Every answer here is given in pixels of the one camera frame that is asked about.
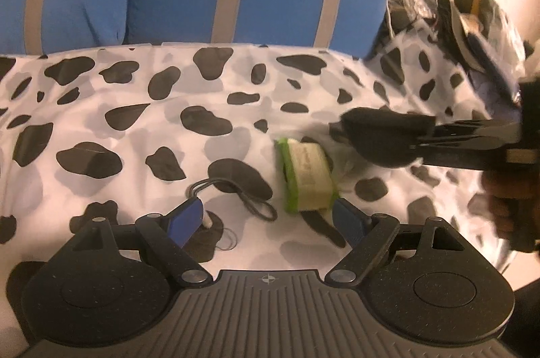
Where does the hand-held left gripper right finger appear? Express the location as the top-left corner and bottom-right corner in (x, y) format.
(325, 200), (467, 286)

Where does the crumpled clear plastic bag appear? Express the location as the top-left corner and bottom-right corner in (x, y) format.
(390, 0), (441, 30)

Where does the thin black elastic loop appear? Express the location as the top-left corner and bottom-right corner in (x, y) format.
(214, 228), (238, 252)

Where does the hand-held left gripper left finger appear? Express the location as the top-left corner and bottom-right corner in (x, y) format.
(67, 195), (214, 286)

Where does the translucent white plastic bag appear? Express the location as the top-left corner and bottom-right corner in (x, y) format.
(485, 1), (534, 91)

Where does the black cord hair tie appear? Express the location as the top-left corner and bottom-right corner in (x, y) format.
(187, 176), (278, 229)

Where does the black half-round soft pad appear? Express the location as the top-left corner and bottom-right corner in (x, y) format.
(329, 108), (436, 167)

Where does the person's right hand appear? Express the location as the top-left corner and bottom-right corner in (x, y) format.
(482, 171), (513, 244)

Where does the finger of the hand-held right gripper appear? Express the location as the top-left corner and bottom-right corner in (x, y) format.
(432, 118), (523, 140)
(409, 141), (524, 170)

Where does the cow print blanket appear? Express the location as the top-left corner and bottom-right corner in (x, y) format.
(0, 32), (526, 347)

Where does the green and white sponge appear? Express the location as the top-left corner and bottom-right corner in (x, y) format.
(274, 136), (339, 214)

